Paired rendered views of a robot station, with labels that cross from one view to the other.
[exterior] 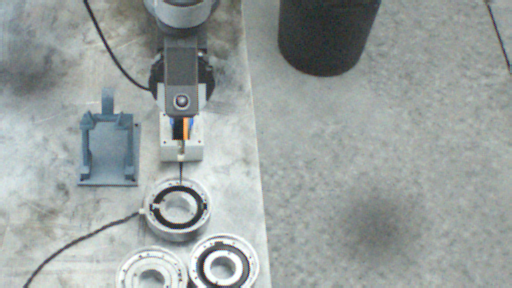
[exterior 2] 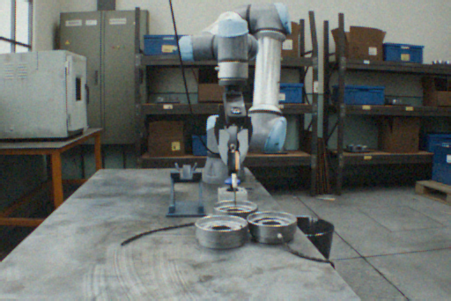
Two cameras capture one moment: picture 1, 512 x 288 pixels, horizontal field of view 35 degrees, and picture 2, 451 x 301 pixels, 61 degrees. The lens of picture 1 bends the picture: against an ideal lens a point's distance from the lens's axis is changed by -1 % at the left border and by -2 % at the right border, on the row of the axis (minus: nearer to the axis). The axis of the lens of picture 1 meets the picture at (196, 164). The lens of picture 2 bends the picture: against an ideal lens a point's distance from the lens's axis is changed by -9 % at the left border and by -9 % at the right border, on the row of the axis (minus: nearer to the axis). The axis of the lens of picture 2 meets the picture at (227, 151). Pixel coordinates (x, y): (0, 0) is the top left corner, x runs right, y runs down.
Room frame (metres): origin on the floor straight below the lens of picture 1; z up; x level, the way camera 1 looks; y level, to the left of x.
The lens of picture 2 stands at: (-0.28, 0.07, 1.10)
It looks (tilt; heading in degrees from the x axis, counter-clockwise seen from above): 8 degrees down; 358
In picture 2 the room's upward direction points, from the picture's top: straight up
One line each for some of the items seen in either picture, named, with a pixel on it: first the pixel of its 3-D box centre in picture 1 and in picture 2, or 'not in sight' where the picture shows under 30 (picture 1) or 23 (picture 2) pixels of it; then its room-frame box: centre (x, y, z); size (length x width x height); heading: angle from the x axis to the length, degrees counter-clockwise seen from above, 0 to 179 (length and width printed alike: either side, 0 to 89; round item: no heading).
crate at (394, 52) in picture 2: not in sight; (397, 55); (4.44, -2.09, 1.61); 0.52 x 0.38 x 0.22; 97
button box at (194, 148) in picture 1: (181, 133); (232, 197); (0.81, 0.03, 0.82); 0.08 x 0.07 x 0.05; 4
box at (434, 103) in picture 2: not in sight; (441, 91); (4.47, -2.73, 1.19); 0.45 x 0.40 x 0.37; 89
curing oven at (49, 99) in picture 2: not in sight; (48, 96); (2.86, 1.37, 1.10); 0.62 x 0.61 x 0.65; 4
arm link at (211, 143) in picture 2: not in sight; (225, 132); (1.15, 0.03, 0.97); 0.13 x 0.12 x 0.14; 71
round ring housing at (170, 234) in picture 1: (178, 209); (234, 214); (0.66, 0.03, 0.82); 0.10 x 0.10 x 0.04
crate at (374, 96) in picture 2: not in sight; (358, 95); (4.40, -1.57, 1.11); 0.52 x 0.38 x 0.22; 94
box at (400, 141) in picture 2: not in sight; (397, 133); (4.43, -2.11, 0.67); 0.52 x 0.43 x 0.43; 94
